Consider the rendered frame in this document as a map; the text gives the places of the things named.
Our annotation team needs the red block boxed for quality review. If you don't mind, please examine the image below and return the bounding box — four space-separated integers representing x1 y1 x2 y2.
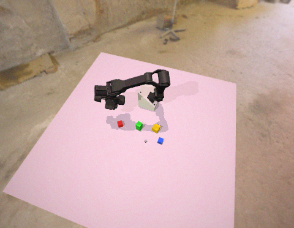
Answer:
117 120 123 127

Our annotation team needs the blue cube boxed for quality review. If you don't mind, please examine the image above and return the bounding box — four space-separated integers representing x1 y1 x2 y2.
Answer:
157 137 164 144

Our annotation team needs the yellow block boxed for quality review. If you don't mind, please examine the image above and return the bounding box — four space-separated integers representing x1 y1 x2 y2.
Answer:
152 123 160 133

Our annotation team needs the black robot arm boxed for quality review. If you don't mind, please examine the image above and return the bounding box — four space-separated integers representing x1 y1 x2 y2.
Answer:
94 69 170 110

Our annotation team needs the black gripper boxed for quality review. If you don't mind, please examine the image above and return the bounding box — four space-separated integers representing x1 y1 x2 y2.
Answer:
94 95 125 105

